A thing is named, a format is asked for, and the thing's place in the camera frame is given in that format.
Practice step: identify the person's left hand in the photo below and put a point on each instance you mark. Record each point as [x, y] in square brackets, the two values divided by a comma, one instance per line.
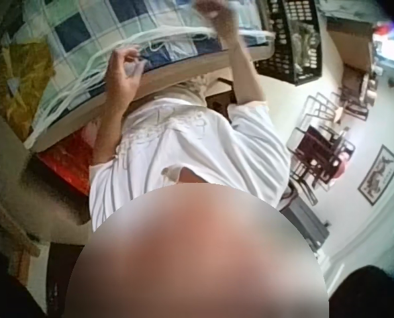
[120, 81]

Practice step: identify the person's right hand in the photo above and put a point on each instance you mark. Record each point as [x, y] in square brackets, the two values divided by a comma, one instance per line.
[224, 23]

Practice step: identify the blue green checkered cloth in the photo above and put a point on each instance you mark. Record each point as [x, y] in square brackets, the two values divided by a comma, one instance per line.
[77, 30]

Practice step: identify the beige table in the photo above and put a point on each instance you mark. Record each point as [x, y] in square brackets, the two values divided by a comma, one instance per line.
[170, 72]

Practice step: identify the person's legs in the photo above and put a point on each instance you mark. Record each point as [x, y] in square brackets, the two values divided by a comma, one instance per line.
[190, 87]

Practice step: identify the black plastic crate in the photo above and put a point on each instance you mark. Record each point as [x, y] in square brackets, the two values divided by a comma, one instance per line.
[282, 49]

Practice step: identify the black seat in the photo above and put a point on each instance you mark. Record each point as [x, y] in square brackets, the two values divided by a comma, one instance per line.
[220, 99]

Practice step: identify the yellow patterned cloth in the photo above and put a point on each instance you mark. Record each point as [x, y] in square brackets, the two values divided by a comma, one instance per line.
[24, 83]

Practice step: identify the red box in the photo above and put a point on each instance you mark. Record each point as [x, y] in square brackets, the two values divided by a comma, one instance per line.
[67, 160]

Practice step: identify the brown cardboard box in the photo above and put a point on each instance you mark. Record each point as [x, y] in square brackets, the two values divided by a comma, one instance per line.
[349, 43]

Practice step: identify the dark metal chair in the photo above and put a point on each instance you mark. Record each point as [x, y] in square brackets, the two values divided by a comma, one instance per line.
[355, 89]

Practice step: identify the wooden stool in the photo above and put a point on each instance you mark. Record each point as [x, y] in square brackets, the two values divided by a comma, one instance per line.
[8, 228]

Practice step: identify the grey cabinet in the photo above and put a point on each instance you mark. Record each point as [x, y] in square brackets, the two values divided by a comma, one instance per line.
[304, 220]

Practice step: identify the framed picture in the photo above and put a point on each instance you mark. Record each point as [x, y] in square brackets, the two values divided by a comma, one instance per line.
[378, 175]

